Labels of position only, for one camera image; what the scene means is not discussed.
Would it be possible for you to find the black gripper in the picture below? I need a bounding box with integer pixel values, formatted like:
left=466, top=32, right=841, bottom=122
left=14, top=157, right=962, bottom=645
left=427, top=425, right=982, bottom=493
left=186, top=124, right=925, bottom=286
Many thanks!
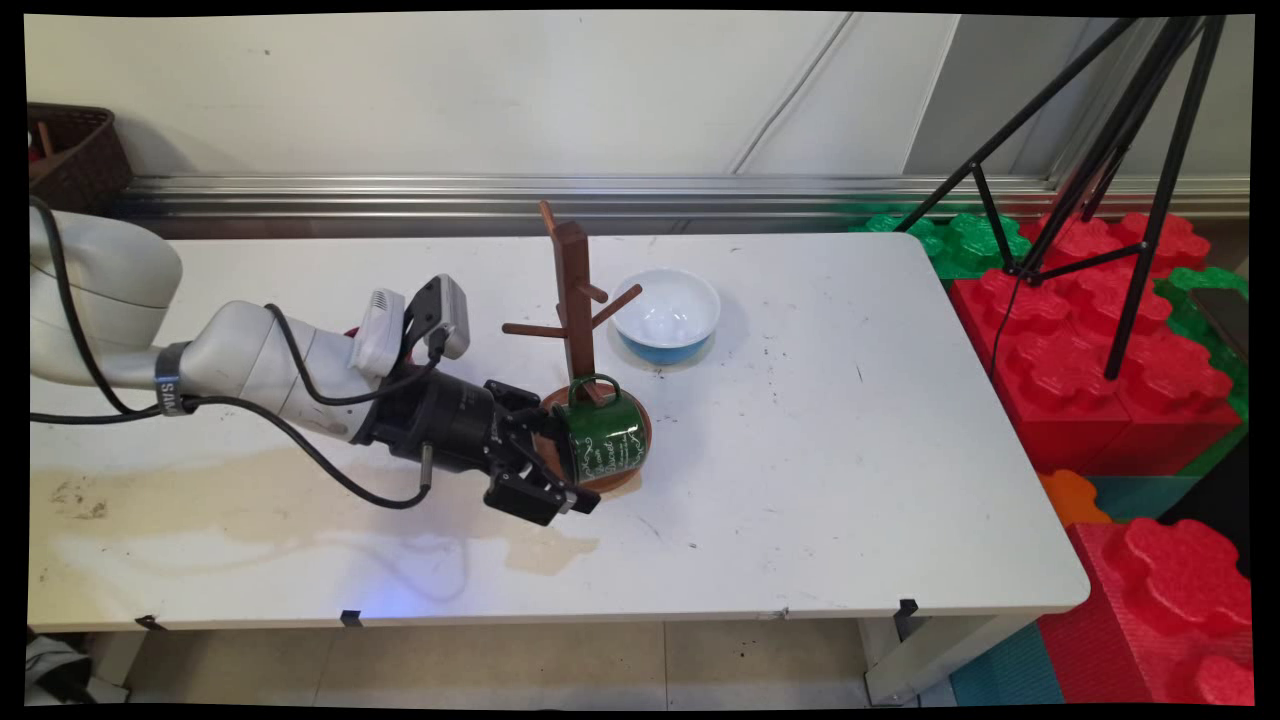
left=352, top=368, right=602, bottom=527

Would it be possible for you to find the green enamel mug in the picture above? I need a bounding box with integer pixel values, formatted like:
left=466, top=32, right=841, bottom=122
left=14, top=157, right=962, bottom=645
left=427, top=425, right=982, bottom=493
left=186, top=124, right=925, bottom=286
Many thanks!
left=553, top=373, right=649, bottom=486

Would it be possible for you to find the wooden mug tree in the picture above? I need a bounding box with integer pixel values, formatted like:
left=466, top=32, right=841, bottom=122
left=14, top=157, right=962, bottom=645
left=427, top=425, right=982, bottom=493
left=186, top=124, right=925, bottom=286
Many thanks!
left=502, top=200, right=653, bottom=493

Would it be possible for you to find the blue bowl white inside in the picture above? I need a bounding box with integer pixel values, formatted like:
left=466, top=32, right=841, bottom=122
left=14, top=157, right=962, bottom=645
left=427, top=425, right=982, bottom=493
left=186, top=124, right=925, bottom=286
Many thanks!
left=610, top=268, right=722, bottom=366

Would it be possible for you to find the white table leg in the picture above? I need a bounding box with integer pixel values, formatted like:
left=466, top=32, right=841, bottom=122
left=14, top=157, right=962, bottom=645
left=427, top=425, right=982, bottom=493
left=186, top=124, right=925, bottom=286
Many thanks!
left=860, top=615, right=1041, bottom=706

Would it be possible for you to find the green foam block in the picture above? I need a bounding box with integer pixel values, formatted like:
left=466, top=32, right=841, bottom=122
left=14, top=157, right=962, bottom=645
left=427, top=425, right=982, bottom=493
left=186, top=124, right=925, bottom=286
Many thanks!
left=850, top=205, right=1031, bottom=281
left=1155, top=265, right=1251, bottom=476

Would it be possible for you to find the grey fabric bundle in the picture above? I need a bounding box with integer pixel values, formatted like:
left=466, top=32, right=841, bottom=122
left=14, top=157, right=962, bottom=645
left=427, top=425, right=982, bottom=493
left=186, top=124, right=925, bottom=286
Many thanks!
left=25, top=635, right=126, bottom=706

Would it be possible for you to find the teal foam mat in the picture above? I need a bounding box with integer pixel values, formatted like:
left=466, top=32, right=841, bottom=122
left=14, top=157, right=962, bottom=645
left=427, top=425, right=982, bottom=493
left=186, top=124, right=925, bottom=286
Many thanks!
left=948, top=622, right=1066, bottom=706

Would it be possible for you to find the brown wicker basket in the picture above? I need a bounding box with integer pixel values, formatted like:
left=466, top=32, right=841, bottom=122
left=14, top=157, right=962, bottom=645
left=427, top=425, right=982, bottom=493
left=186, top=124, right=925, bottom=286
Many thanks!
left=28, top=102, right=134, bottom=211

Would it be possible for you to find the orange foam block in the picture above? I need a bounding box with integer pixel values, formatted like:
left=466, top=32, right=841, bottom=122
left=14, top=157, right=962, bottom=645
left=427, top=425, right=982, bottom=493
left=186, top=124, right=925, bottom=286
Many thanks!
left=1038, top=468, right=1113, bottom=528

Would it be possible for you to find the large red foam block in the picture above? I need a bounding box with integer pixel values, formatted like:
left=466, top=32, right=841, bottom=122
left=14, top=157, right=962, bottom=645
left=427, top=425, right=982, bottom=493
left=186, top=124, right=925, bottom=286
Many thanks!
left=948, top=212, right=1246, bottom=476

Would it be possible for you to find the teal foam block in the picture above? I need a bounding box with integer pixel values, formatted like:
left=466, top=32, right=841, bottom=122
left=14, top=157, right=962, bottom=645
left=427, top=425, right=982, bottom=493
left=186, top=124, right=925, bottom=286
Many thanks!
left=1085, top=475, right=1201, bottom=523

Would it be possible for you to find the black tripod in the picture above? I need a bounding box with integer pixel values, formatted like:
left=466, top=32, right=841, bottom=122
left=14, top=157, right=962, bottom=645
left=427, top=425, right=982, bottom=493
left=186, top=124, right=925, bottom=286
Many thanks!
left=893, top=15, right=1229, bottom=381

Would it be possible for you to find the grey and black camera box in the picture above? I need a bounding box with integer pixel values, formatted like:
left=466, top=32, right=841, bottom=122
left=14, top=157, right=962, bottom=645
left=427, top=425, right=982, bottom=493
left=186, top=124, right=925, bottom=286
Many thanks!
left=405, top=275, right=471, bottom=361

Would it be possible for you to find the white ridged camera box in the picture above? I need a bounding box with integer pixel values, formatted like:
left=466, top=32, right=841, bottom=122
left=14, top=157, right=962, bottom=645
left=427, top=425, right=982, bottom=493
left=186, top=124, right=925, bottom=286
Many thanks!
left=350, top=288, right=406, bottom=379

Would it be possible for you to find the black cable with metal plug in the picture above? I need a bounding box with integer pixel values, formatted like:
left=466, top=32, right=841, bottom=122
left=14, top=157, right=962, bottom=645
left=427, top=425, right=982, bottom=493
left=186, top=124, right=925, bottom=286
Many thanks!
left=28, top=195, right=434, bottom=511

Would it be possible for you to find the black camera cable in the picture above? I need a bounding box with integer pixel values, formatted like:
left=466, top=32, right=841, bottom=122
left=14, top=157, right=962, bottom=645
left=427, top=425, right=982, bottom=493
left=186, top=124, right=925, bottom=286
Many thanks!
left=263, top=303, right=446, bottom=408

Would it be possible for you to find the aluminium wall rail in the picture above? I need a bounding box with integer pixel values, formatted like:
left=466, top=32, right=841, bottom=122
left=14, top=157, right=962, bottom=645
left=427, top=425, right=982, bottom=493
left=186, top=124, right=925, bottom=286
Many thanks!
left=110, top=175, right=1251, bottom=223

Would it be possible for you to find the grey label strap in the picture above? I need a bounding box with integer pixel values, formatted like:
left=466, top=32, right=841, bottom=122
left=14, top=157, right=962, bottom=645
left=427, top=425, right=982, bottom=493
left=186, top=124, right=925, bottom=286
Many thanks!
left=154, top=343, right=193, bottom=417

